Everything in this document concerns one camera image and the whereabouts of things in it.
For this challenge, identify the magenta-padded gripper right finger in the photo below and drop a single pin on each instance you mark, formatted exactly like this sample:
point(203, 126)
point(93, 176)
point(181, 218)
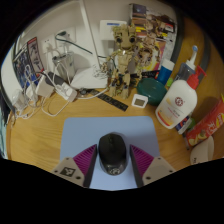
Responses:
point(143, 161)

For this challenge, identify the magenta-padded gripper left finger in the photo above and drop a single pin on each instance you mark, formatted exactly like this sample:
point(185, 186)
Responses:
point(85, 161)

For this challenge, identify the black computer mouse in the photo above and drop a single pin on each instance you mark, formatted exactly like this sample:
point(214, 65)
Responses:
point(112, 153)

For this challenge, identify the light blue mouse pad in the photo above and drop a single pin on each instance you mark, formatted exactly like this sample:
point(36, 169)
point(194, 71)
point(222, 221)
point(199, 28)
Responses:
point(83, 133)

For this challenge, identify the white mug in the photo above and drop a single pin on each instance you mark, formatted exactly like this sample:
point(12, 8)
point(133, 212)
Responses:
point(201, 151)

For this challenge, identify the small white square clock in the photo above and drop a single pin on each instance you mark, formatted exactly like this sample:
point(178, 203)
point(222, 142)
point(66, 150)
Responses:
point(139, 101)

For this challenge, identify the white red-pump lotion bottle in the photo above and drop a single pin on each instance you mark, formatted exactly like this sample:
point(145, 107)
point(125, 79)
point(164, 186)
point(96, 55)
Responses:
point(175, 106)

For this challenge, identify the black ruler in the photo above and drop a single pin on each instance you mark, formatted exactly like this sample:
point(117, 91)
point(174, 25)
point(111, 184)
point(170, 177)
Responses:
point(111, 101)

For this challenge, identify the green round tin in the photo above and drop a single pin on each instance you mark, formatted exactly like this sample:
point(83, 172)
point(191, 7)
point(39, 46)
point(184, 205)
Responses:
point(151, 91)

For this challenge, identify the red snack can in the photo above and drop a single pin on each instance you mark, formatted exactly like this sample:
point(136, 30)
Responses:
point(206, 126)

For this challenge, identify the white power strip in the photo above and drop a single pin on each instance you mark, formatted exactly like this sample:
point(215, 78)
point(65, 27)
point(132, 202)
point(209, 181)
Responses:
point(66, 91)

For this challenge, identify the white charger block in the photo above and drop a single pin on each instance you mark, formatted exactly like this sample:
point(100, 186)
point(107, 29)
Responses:
point(43, 87)

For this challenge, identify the black power adapter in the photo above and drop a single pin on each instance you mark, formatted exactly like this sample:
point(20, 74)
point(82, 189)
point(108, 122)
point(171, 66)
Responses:
point(55, 78)

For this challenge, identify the clear lidded plastic container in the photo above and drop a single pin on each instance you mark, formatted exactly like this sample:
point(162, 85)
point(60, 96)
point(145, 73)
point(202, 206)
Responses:
point(19, 98)

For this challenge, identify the metal cup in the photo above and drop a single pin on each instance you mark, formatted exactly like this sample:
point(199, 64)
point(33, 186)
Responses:
point(63, 66)

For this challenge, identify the brown tree creature figurine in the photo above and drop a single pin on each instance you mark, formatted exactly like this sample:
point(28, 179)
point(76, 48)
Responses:
point(123, 63)

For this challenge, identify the blue-tipped nozzle bottle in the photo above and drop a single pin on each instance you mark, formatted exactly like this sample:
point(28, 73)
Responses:
point(186, 70)

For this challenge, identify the robot model kit box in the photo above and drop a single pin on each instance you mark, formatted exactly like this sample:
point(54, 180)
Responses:
point(23, 63)

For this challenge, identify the colourful figure box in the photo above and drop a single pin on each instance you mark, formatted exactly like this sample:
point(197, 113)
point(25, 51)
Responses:
point(156, 26)

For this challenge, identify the white wall socket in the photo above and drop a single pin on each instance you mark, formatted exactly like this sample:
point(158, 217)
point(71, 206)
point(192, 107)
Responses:
point(48, 43)

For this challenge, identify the grey metal shelf frame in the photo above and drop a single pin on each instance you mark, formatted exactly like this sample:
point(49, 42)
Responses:
point(180, 40)

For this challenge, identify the white wall-mounted box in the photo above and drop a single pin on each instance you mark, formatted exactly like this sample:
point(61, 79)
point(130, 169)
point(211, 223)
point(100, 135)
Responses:
point(108, 33)

